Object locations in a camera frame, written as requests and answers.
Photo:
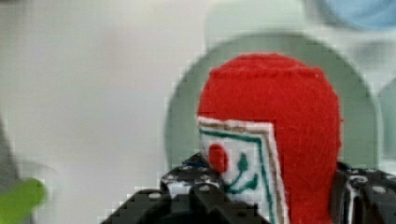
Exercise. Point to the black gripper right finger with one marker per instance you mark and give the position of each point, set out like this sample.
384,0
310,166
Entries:
363,196

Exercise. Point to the green oval strainer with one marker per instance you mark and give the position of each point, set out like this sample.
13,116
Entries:
362,127

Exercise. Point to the green strainer handle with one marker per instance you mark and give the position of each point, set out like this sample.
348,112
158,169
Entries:
17,203

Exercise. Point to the blue bowl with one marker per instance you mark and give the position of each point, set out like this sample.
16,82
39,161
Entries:
366,15

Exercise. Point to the red felt ketchup bottle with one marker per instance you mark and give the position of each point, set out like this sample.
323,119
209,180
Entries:
270,126

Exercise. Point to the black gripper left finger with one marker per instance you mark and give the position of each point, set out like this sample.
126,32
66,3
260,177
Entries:
192,193

